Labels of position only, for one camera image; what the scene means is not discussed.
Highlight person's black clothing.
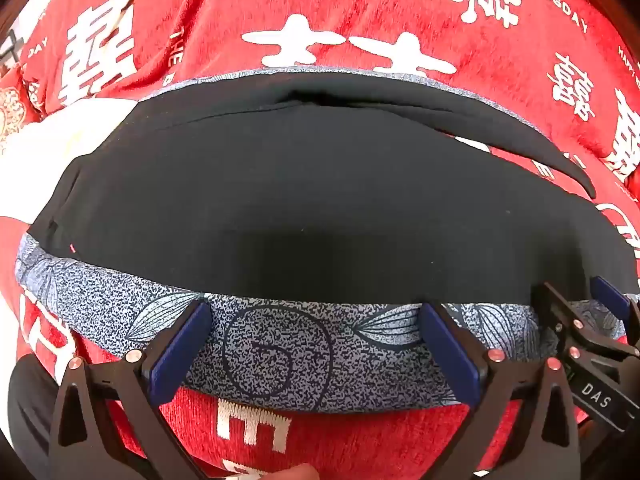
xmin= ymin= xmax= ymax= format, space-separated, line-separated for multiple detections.
xmin=7 ymin=355 xmax=68 ymax=480

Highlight black pants with patterned waistband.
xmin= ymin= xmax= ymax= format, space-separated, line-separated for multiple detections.
xmin=14 ymin=67 xmax=640 ymax=413

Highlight cream towel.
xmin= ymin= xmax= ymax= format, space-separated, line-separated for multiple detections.
xmin=0 ymin=97 xmax=143 ymax=223

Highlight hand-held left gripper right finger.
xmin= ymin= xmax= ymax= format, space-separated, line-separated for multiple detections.
xmin=419 ymin=302 xmax=583 ymax=480

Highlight red embroidered pillow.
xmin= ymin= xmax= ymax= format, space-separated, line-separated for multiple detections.
xmin=0 ymin=67 xmax=47 ymax=157

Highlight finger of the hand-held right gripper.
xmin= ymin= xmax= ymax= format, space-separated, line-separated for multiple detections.
xmin=589 ymin=275 xmax=640 ymax=346
xmin=531 ymin=282 xmax=588 ymax=348

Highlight person's left hand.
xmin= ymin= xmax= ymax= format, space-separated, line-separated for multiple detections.
xmin=267 ymin=462 xmax=322 ymax=480

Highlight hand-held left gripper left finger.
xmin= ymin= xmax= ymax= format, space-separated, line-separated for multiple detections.
xmin=47 ymin=299 xmax=216 ymax=480

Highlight red printed blanket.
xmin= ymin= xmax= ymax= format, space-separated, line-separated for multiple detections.
xmin=0 ymin=0 xmax=640 ymax=480

